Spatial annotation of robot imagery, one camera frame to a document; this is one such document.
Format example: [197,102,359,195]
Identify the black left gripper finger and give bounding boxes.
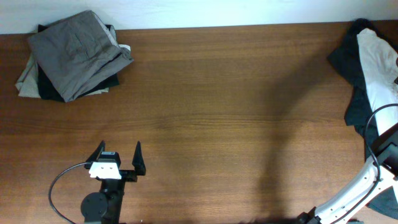
[86,141,106,164]
[132,141,146,174]

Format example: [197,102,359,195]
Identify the white polo shirt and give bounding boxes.
[356,28,398,136]

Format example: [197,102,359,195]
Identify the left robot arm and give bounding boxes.
[80,141,146,224]

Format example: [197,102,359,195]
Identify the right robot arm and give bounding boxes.
[294,125,397,224]

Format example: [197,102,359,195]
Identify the folded beige garment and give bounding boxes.
[15,24,131,99]

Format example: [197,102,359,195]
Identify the folded grey brown trousers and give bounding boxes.
[28,10,133,102]

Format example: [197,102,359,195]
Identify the dark green black garment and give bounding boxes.
[326,18,398,218]

